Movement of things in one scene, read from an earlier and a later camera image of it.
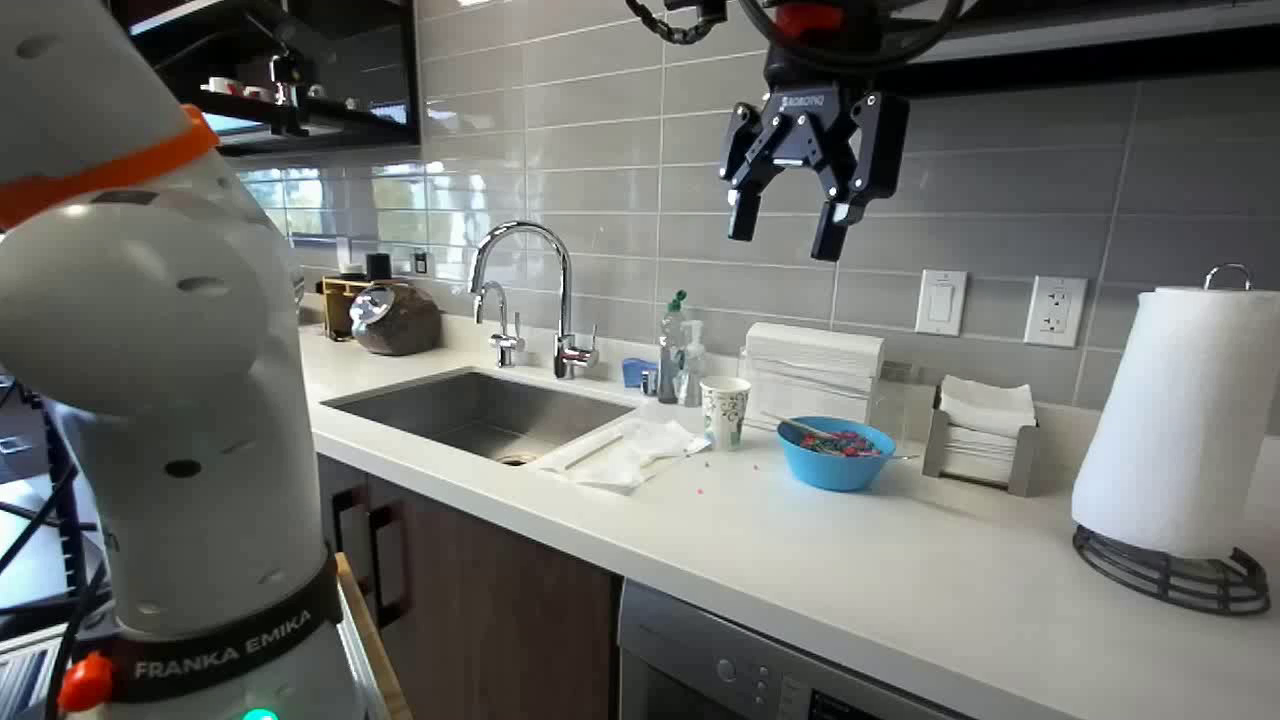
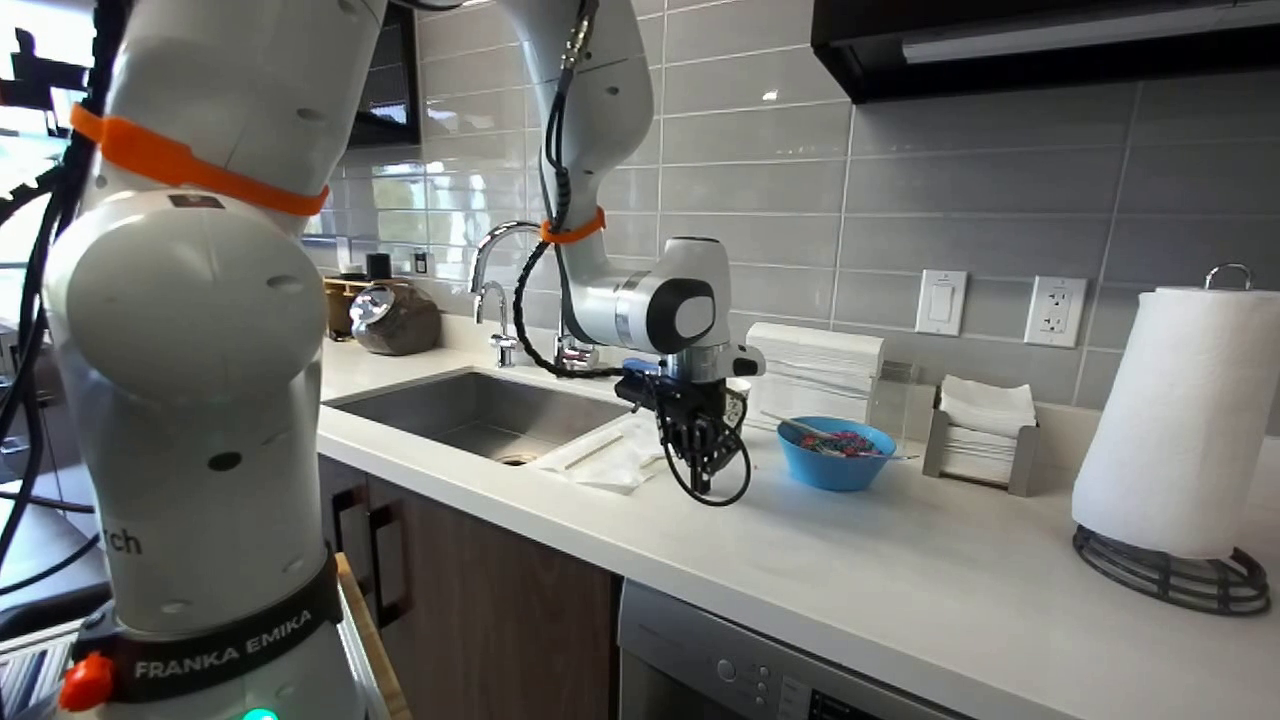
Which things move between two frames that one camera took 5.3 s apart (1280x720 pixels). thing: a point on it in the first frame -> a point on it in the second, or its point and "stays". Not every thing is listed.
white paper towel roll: [1184, 442] stays
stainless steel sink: [509, 418] stays
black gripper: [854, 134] -> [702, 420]
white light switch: [942, 301] stays
